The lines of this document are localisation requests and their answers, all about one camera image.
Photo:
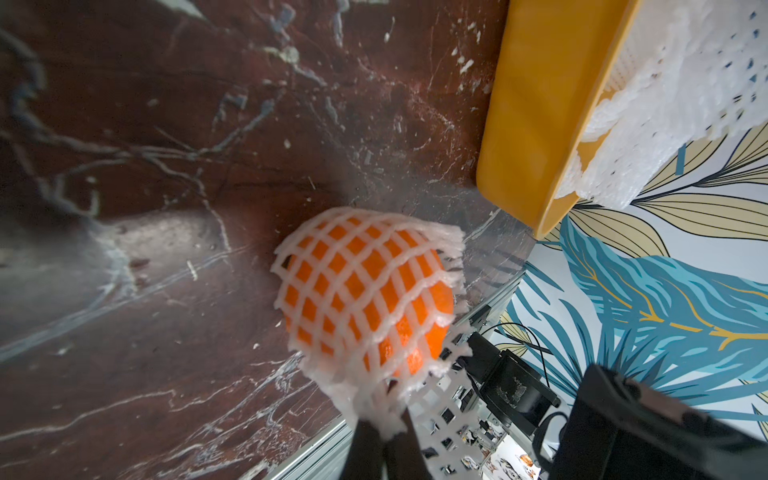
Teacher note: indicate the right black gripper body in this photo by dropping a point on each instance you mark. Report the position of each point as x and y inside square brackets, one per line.
[619, 428]

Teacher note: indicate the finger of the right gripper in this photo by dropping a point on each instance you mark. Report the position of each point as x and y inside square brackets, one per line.
[370, 457]

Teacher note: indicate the netted orange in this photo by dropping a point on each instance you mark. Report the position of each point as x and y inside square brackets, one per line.
[369, 295]

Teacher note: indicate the yellow oval tray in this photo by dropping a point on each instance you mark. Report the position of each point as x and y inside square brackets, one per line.
[555, 59]

